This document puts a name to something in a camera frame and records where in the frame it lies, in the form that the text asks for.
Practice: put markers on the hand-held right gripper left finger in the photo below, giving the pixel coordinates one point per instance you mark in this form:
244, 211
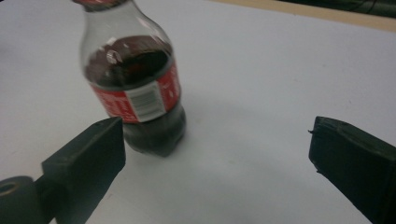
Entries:
87, 155

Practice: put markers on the cola bottle with red label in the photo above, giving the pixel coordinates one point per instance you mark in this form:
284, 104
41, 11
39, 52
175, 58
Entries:
134, 77

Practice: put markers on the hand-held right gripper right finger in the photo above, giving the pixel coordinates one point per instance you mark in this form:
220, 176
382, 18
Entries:
355, 161

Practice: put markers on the white table sheet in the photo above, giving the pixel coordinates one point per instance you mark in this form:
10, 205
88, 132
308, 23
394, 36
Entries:
249, 93

